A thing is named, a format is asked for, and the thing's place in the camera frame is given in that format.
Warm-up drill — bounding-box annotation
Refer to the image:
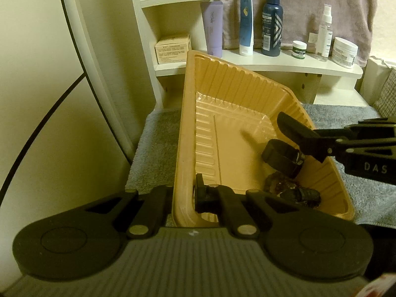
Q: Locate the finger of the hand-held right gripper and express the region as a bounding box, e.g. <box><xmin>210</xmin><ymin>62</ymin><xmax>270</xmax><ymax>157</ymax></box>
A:
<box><xmin>277</xmin><ymin>111</ymin><xmax>321</xmax><ymax>144</ymax></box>
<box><xmin>296</xmin><ymin>141</ymin><xmax>338</xmax><ymax>163</ymax></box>

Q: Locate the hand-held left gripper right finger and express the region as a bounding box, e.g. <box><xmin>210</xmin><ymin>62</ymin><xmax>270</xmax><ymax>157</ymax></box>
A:
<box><xmin>194</xmin><ymin>173</ymin><xmax>310</xmax><ymax>238</ymax></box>

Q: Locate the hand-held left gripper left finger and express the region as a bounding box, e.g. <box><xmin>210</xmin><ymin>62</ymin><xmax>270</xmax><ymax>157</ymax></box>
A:
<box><xmin>83</xmin><ymin>185</ymin><xmax>174</xmax><ymax>239</ymax></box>

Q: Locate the black leather wristband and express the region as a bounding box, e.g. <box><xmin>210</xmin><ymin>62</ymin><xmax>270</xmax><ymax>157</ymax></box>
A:
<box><xmin>261</xmin><ymin>139</ymin><xmax>305</xmax><ymax>178</ymax></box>

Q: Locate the brown bead bracelet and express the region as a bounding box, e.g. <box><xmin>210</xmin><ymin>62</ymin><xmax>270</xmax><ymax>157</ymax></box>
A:
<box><xmin>264</xmin><ymin>173</ymin><xmax>290</xmax><ymax>195</ymax></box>

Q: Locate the orange plastic tray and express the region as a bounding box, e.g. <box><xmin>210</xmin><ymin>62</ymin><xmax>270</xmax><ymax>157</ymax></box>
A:
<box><xmin>171</xmin><ymin>49</ymin><xmax>356</xmax><ymax>228</ymax></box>

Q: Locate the grey terry towel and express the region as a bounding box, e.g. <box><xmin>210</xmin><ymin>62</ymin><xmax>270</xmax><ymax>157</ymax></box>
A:
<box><xmin>125</xmin><ymin>102</ymin><xmax>396</xmax><ymax>226</ymax></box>

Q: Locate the grey woven cushion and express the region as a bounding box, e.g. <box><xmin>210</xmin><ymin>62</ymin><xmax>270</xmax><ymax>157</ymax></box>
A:
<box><xmin>373</xmin><ymin>68</ymin><xmax>396</xmax><ymax>118</ymax></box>

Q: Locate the cream wooden shelf unit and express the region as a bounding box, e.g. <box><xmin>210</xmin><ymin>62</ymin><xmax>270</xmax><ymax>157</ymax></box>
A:
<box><xmin>128</xmin><ymin>0</ymin><xmax>364</xmax><ymax>112</ymax></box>

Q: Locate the small green white jar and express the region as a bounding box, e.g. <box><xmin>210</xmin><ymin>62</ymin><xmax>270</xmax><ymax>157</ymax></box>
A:
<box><xmin>292</xmin><ymin>40</ymin><xmax>307</xmax><ymax>59</ymax></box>

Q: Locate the large white cream jar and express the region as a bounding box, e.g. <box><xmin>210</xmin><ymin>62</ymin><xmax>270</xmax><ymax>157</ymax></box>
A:
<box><xmin>332</xmin><ymin>37</ymin><xmax>359</xmax><ymax>69</ymax></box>

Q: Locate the clear spray bottle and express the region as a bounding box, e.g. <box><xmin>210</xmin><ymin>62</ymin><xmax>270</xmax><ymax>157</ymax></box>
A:
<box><xmin>316</xmin><ymin>3</ymin><xmax>334</xmax><ymax>62</ymax></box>

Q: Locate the dark blue spray bottle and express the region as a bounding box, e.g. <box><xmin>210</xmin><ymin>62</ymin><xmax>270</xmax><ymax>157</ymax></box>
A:
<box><xmin>261</xmin><ymin>0</ymin><xmax>284</xmax><ymax>57</ymax></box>

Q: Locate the blue white cosmetic tube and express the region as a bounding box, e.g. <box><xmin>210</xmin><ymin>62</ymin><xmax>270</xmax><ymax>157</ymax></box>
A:
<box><xmin>239</xmin><ymin>0</ymin><xmax>255</xmax><ymax>57</ymax></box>

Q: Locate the purple cosmetic tube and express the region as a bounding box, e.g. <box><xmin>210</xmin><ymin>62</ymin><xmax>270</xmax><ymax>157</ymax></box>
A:
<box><xmin>200</xmin><ymin>1</ymin><xmax>224</xmax><ymax>58</ymax></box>

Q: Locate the cream curved side panel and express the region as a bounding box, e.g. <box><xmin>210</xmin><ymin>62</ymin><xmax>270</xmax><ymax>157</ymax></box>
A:
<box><xmin>56</xmin><ymin>0</ymin><xmax>146</xmax><ymax>168</ymax></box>

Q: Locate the red white printed packet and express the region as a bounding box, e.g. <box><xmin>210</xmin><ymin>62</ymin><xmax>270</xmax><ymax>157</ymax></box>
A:
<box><xmin>357</xmin><ymin>274</ymin><xmax>396</xmax><ymax>297</ymax></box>

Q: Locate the beige cardboard box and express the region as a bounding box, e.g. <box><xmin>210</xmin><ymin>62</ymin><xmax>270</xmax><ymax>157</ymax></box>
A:
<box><xmin>155</xmin><ymin>32</ymin><xmax>191</xmax><ymax>64</ymax></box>

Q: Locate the cream wooden bed frame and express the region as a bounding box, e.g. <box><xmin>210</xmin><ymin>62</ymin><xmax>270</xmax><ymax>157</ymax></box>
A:
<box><xmin>360</xmin><ymin>56</ymin><xmax>396</xmax><ymax>106</ymax></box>

